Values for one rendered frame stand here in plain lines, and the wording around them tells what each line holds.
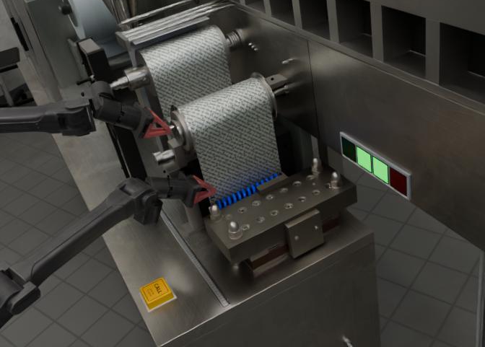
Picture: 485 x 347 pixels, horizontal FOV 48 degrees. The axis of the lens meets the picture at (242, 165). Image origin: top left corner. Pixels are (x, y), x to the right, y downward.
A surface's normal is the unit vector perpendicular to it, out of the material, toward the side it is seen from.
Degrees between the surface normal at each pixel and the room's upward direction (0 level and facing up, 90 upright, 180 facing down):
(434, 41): 90
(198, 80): 92
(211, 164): 90
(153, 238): 0
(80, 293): 0
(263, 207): 0
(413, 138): 90
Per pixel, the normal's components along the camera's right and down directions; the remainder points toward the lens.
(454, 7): -0.87, 0.40
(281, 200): -0.18, -0.82
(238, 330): 0.46, 0.42
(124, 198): 0.03, -0.74
